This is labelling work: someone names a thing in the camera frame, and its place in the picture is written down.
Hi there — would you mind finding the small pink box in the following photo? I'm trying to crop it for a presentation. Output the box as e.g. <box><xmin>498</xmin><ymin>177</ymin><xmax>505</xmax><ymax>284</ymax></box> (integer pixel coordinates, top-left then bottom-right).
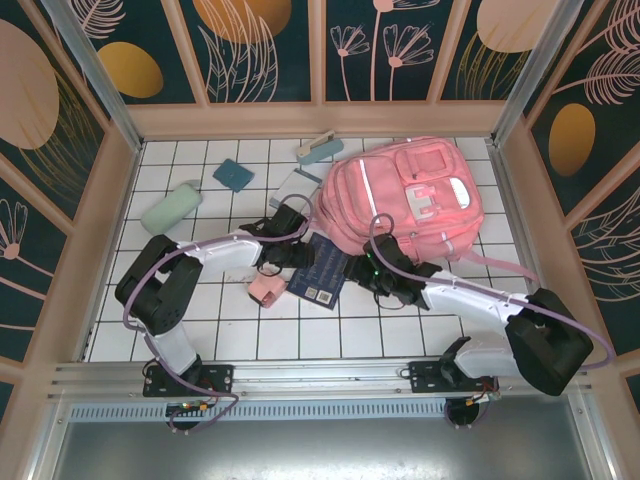
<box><xmin>248</xmin><ymin>274</ymin><xmax>287</xmax><ymax>307</ymax></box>

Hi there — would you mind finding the dark blue barcode book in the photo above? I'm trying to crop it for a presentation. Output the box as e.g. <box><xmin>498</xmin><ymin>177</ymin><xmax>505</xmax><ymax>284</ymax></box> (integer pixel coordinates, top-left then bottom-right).
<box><xmin>284</xmin><ymin>232</ymin><xmax>352</xmax><ymax>309</ymax></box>

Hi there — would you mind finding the pink backpack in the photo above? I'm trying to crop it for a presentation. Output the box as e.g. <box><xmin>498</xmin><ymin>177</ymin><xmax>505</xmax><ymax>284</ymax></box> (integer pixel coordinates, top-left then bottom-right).
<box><xmin>313</xmin><ymin>134</ymin><xmax>542</xmax><ymax>284</ymax></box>

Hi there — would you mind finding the right small connector board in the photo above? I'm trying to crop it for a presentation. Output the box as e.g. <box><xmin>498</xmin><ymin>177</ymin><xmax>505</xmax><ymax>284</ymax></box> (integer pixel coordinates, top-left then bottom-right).
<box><xmin>462</xmin><ymin>391</ymin><xmax>501</xmax><ymax>407</ymax></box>

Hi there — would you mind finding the aluminium mounting rail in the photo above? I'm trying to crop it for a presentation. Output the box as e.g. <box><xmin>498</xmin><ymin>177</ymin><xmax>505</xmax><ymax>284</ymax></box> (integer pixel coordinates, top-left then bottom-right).
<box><xmin>47</xmin><ymin>353</ymin><xmax>594</xmax><ymax>401</ymax></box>

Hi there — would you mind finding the aluminium corner post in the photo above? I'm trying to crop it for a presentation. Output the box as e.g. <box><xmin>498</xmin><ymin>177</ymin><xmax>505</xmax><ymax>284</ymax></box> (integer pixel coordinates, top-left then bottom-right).
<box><xmin>488</xmin><ymin>0</ymin><xmax>586</xmax><ymax>147</ymax></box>
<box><xmin>39</xmin><ymin>0</ymin><xmax>146</xmax><ymax>154</ymax></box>

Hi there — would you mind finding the grey notebook teal spine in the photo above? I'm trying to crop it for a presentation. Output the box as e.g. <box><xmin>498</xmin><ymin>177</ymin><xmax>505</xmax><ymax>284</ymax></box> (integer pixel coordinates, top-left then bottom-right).
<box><xmin>268</xmin><ymin>167</ymin><xmax>322</xmax><ymax>211</ymax></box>

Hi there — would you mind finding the mint green pencil case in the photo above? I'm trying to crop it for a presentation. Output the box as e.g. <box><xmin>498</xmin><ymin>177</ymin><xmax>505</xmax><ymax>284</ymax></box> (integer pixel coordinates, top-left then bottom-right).
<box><xmin>140</xmin><ymin>180</ymin><xmax>204</xmax><ymax>236</ymax></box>

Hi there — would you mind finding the left aluminium corner post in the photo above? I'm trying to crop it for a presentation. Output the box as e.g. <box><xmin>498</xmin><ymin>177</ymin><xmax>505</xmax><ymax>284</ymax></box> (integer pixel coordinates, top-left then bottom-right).
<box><xmin>39</xmin><ymin>0</ymin><xmax>146</xmax><ymax>154</ymax></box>

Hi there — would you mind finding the right aluminium corner post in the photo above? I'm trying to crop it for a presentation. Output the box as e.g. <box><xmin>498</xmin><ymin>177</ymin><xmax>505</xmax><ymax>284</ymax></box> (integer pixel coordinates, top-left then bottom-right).
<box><xmin>488</xmin><ymin>0</ymin><xmax>586</xmax><ymax>147</ymax></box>

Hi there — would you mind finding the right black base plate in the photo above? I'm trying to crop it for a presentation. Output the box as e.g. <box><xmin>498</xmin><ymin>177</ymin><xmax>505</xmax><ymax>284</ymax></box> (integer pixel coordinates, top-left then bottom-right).
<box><xmin>407</xmin><ymin>359</ymin><xmax>501</xmax><ymax>396</ymax></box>

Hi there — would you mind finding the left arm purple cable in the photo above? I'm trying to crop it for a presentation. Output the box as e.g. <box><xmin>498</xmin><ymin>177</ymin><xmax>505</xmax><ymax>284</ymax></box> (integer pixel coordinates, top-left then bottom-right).
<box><xmin>122</xmin><ymin>193</ymin><xmax>316</xmax><ymax>436</ymax></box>

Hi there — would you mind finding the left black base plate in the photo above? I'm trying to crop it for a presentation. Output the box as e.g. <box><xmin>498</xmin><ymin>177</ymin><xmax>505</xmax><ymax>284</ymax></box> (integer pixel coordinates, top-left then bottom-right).
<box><xmin>143</xmin><ymin>363</ymin><xmax>235</xmax><ymax>398</ymax></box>

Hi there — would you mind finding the teal wallet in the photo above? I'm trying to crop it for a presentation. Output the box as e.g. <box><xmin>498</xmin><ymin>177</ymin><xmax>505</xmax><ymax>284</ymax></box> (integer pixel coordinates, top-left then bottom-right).
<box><xmin>212</xmin><ymin>158</ymin><xmax>255</xmax><ymax>194</ymax></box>

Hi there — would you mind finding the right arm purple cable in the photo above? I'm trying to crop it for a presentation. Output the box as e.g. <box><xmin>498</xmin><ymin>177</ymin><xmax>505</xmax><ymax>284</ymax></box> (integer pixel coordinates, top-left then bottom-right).
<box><xmin>368</xmin><ymin>213</ymin><xmax>616</xmax><ymax>431</ymax></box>

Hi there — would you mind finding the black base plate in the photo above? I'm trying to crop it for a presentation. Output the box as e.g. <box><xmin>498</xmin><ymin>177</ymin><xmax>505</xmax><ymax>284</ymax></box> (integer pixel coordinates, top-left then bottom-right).
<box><xmin>407</xmin><ymin>359</ymin><xmax>501</xmax><ymax>396</ymax></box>
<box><xmin>143</xmin><ymin>363</ymin><xmax>235</xmax><ymax>398</ymax></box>

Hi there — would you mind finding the beige blue stapler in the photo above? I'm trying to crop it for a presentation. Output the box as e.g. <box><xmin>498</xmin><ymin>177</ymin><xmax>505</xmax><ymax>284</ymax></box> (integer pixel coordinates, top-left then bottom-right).
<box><xmin>295</xmin><ymin>129</ymin><xmax>346</xmax><ymax>165</ymax></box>

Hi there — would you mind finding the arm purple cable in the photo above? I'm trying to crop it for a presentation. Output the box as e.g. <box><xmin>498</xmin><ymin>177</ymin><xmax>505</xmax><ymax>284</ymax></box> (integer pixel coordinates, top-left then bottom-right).
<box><xmin>368</xmin><ymin>213</ymin><xmax>616</xmax><ymax>431</ymax></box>
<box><xmin>122</xmin><ymin>193</ymin><xmax>316</xmax><ymax>436</ymax></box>

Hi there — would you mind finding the small connector board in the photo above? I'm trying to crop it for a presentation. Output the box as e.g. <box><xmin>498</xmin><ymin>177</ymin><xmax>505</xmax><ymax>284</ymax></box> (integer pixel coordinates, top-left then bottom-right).
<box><xmin>166</xmin><ymin>399</ymin><xmax>211</xmax><ymax>416</ymax></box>
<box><xmin>462</xmin><ymin>391</ymin><xmax>501</xmax><ymax>407</ymax></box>

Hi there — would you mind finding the left small connector board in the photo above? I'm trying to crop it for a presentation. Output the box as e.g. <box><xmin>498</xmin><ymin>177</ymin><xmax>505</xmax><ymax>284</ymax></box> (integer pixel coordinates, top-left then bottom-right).
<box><xmin>166</xmin><ymin>399</ymin><xmax>211</xmax><ymax>416</ymax></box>

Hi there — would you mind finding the left aluminium side rail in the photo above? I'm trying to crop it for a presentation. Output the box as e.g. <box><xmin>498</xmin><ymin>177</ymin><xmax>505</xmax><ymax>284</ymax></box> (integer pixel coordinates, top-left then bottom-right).
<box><xmin>74</xmin><ymin>141</ymin><xmax>146</xmax><ymax>362</ymax></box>

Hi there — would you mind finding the slotted grey cable duct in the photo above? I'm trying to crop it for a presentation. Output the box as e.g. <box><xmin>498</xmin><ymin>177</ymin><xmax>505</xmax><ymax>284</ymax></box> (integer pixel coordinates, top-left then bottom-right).
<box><xmin>67</xmin><ymin>402</ymin><xmax>451</xmax><ymax>422</ymax></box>

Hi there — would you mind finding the grey steel sheet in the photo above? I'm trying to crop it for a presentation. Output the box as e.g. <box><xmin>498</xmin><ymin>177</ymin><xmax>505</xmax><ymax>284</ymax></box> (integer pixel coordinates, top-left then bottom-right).
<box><xmin>29</xmin><ymin>394</ymin><xmax>619</xmax><ymax>480</ymax></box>

